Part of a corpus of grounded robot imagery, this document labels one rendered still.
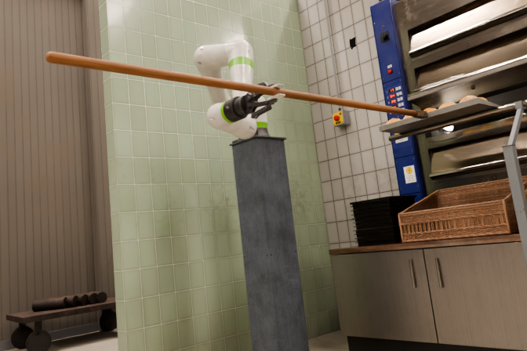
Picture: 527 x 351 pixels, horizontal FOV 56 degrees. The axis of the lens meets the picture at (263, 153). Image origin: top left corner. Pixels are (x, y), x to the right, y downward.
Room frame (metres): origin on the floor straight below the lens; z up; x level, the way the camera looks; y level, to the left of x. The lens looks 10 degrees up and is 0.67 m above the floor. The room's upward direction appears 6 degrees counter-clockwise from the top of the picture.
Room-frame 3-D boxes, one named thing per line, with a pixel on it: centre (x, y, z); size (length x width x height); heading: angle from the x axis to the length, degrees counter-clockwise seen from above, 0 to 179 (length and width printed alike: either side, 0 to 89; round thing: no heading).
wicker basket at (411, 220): (2.60, -1.02, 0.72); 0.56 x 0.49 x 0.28; 44
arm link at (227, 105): (1.91, 0.08, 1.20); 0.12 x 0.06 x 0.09; 132
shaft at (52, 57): (1.77, -0.11, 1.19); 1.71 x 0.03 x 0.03; 132
